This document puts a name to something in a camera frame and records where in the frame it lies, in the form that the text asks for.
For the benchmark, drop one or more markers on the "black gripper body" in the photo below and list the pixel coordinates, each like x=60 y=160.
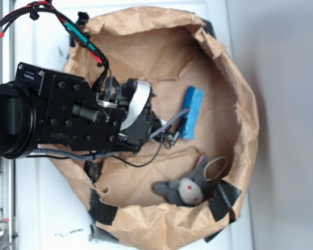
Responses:
x=64 y=110

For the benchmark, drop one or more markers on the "blue sponge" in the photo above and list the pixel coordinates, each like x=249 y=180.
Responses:
x=193 y=100

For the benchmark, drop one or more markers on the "grey plush bunny toy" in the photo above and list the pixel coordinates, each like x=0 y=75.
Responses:
x=193 y=188

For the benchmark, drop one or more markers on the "aluminium rail with screws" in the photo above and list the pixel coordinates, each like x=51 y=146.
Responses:
x=7 y=167

